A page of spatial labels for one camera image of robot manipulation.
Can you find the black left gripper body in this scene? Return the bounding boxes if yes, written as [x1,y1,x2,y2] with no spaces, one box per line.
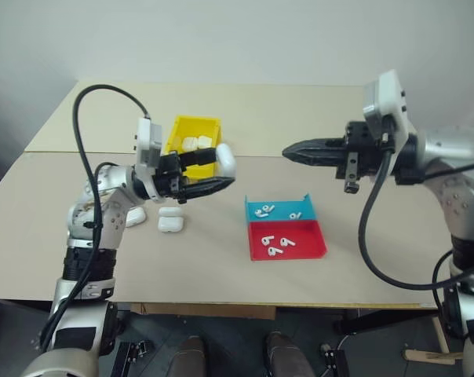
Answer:
[153,151,189,206]

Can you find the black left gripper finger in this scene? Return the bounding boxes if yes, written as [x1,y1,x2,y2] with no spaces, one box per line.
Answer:
[181,176,237,199]
[177,148,219,167]

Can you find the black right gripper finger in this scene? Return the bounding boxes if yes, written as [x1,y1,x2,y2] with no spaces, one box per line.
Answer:
[283,137,346,154]
[283,150,346,169]

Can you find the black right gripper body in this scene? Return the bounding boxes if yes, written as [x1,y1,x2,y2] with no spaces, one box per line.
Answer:
[334,120,385,194]

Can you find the yellow plastic bin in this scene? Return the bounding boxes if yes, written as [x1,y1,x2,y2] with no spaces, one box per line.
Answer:
[164,115,224,181]

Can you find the blue plastic tray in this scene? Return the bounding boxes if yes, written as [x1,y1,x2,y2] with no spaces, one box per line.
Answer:
[243,192,317,224]

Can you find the red plastic tray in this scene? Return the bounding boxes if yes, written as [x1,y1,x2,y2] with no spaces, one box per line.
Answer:
[246,219,328,262]

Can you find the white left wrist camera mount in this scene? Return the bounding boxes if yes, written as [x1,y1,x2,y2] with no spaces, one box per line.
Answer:
[134,116,168,170]

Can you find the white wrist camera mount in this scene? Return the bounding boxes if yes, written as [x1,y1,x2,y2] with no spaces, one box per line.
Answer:
[134,116,168,170]
[362,69,411,152]

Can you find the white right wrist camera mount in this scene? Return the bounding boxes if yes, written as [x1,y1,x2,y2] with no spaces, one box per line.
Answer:
[362,69,411,152]

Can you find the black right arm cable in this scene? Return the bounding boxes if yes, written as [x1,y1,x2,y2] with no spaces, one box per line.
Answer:
[357,151,474,291]

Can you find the black table frame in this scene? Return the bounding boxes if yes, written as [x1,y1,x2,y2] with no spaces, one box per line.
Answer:
[333,308,438,335]

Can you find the black floor bracket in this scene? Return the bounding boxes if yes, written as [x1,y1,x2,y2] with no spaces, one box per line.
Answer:
[111,340,148,377]
[319,343,348,377]

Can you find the wooden frame piece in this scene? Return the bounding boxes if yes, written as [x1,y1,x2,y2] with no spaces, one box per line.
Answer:
[403,316,465,364]

